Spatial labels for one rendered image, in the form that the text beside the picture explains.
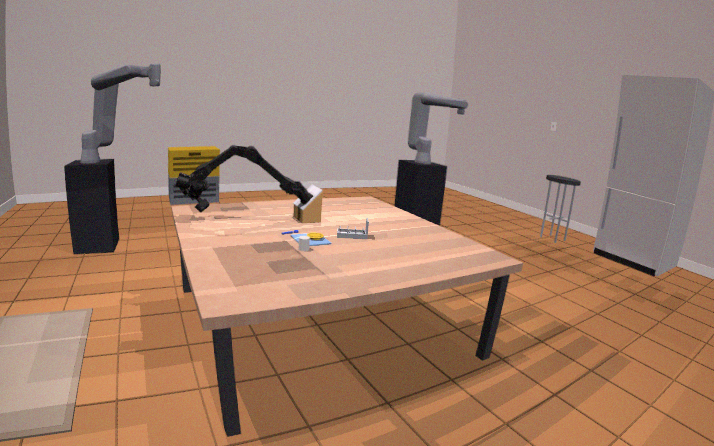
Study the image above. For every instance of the white dish rack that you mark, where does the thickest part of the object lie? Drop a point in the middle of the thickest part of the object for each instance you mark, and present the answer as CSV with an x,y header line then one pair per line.
x,y
353,233

